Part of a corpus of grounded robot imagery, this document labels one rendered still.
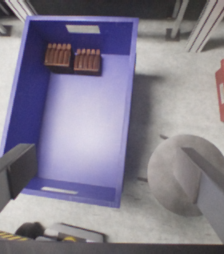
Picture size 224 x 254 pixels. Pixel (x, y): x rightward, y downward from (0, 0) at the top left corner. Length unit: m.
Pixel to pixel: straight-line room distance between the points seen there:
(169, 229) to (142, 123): 0.54
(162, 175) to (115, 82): 0.43
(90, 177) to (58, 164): 0.15
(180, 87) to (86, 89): 0.52
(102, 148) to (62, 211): 0.46
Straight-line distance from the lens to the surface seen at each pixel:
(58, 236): 0.96
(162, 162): 0.72
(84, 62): 0.80
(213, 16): 0.96
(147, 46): 1.14
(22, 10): 1.05
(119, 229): 1.03
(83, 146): 0.77
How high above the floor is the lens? 0.96
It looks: 79 degrees down
